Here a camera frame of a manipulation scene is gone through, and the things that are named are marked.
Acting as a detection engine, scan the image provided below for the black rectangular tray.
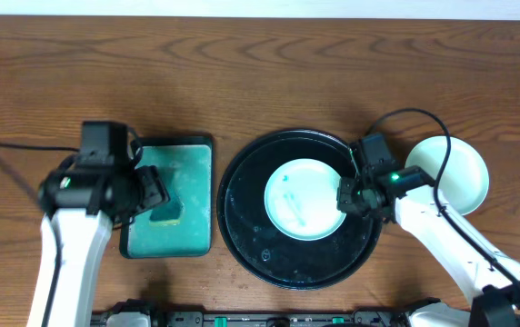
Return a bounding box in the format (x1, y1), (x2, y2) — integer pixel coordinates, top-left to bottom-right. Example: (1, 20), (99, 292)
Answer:
(119, 136), (214, 259)

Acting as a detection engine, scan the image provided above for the green sponge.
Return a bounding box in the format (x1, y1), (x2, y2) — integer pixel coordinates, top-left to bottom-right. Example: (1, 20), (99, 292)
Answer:
(149, 192), (184, 225)

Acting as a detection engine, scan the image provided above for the mint plate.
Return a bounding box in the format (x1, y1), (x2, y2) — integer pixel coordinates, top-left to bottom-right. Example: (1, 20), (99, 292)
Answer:
(264, 158), (345, 242)
(405, 136), (490, 215)

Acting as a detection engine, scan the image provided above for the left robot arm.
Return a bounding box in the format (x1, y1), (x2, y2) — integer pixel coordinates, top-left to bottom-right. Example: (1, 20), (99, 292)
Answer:
(27, 165), (169, 327)

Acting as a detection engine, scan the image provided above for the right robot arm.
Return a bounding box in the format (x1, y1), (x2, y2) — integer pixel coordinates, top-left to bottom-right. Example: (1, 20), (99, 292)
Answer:
(337, 166), (520, 326)

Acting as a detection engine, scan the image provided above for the round black tray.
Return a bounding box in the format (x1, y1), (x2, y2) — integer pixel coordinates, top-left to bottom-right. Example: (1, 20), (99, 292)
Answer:
(216, 129), (382, 290)

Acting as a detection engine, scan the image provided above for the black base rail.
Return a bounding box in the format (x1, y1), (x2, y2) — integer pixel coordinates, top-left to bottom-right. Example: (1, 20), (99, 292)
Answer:
(89, 298), (439, 327)

